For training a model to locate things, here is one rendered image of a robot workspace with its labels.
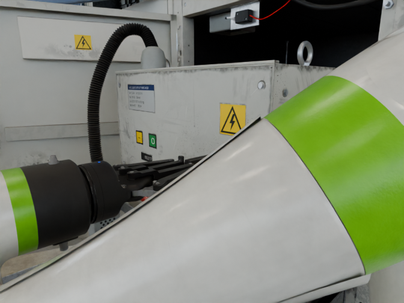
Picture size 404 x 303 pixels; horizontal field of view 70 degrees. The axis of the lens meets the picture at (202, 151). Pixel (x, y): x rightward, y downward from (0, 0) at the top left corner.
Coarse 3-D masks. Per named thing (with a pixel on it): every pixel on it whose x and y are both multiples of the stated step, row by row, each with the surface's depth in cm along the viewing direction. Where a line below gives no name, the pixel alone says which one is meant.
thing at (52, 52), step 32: (0, 0) 76; (0, 32) 79; (32, 32) 80; (64, 32) 83; (96, 32) 86; (160, 32) 96; (0, 64) 81; (32, 64) 84; (64, 64) 87; (96, 64) 90; (128, 64) 94; (0, 96) 82; (32, 96) 85; (64, 96) 89; (0, 128) 84; (32, 128) 86; (64, 128) 89; (0, 160) 86; (32, 160) 89
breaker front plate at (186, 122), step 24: (144, 72) 65; (168, 72) 58; (192, 72) 53; (216, 72) 48; (240, 72) 44; (264, 72) 41; (120, 96) 75; (168, 96) 59; (192, 96) 54; (216, 96) 49; (240, 96) 45; (264, 96) 42; (120, 120) 77; (144, 120) 68; (168, 120) 61; (192, 120) 55; (216, 120) 50; (120, 144) 80; (144, 144) 70; (168, 144) 62; (192, 144) 56; (216, 144) 51
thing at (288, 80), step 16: (208, 64) 49; (224, 64) 46; (240, 64) 44; (256, 64) 42; (272, 64) 40; (288, 64) 42; (272, 80) 40; (288, 80) 42; (304, 80) 45; (272, 96) 41; (288, 96) 43
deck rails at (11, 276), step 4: (40, 264) 74; (28, 268) 72; (32, 268) 73; (16, 272) 71; (20, 272) 71; (24, 272) 72; (8, 276) 70; (12, 276) 70; (16, 276) 71; (4, 280) 69; (8, 280) 70; (340, 292) 64; (336, 296) 63; (340, 296) 64; (332, 300) 62; (336, 300) 62; (340, 300) 64
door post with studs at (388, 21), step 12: (384, 0) 52; (396, 0) 50; (384, 12) 52; (396, 12) 50; (384, 24) 52; (396, 24) 51; (384, 36) 52; (360, 288) 62; (348, 300) 65; (360, 300) 63
